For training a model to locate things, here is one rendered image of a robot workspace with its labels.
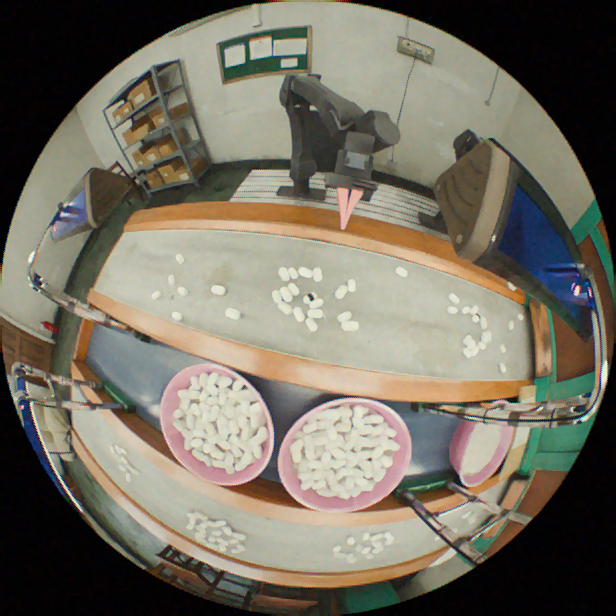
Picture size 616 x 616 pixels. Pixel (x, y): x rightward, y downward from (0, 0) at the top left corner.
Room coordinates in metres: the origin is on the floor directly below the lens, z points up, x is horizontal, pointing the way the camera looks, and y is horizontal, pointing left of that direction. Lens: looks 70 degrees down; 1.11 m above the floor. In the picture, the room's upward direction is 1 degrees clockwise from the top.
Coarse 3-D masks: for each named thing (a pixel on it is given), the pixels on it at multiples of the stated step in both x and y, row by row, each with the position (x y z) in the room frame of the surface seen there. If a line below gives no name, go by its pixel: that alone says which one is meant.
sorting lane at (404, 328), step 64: (128, 256) 0.34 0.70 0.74; (192, 256) 0.29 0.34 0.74; (256, 256) 0.28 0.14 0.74; (320, 256) 0.27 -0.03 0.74; (384, 256) 0.29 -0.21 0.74; (192, 320) 0.10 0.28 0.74; (256, 320) 0.10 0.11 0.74; (320, 320) 0.11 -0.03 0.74; (384, 320) 0.11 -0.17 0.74; (448, 320) 0.10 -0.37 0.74; (512, 320) 0.09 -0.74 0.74
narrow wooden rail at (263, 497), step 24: (72, 360) -0.12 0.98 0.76; (120, 432) -0.25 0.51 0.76; (144, 432) -0.22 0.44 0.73; (144, 456) -0.28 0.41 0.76; (168, 456) -0.24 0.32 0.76; (192, 480) -0.28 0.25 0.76; (264, 480) -0.29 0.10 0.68; (456, 480) -0.40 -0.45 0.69; (240, 504) -0.31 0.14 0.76; (264, 504) -0.30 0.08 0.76; (288, 504) -0.30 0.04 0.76; (384, 504) -0.34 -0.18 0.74; (432, 504) -0.38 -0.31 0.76; (456, 504) -0.44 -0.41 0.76
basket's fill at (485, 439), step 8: (480, 424) -0.20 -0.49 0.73; (488, 424) -0.21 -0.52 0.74; (480, 432) -0.23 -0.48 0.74; (488, 432) -0.25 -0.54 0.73; (496, 432) -0.26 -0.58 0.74; (472, 440) -0.24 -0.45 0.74; (480, 440) -0.26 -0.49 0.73; (488, 440) -0.27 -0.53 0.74; (496, 440) -0.29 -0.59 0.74; (472, 448) -0.27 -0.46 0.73; (480, 448) -0.28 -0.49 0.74; (488, 448) -0.30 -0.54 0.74; (496, 448) -0.33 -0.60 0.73; (472, 456) -0.30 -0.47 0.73; (480, 456) -0.31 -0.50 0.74; (488, 456) -0.34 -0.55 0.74; (464, 464) -0.31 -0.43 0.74; (472, 464) -0.34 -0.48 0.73; (480, 464) -0.35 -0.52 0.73; (464, 472) -0.35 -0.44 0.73; (472, 472) -0.37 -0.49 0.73
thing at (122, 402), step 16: (16, 368) -0.16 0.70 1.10; (32, 368) -0.14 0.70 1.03; (16, 384) -0.20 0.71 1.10; (80, 384) -0.15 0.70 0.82; (96, 384) -0.15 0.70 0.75; (16, 400) -0.19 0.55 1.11; (32, 400) -0.18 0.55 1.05; (48, 400) -0.17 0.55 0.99; (64, 400) -0.17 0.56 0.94; (128, 400) -0.17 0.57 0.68
